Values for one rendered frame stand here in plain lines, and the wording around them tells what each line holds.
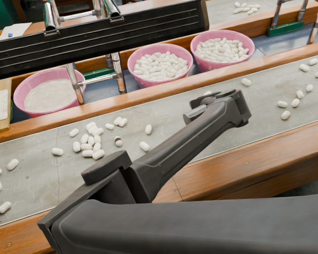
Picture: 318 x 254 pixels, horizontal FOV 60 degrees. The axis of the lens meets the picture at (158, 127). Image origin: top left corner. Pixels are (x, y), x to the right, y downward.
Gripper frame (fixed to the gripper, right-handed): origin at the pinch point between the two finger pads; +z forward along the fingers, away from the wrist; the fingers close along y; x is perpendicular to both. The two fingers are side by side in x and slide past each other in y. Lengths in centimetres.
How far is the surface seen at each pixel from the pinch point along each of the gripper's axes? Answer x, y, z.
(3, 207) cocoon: 10, 61, -7
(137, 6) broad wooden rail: -54, -5, 70
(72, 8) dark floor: -128, 26, 279
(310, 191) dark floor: 68, -67, 44
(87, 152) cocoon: 3.9, 37.0, 0.7
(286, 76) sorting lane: -0.1, -40.7, 9.9
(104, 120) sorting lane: -3.2, 29.5, 12.3
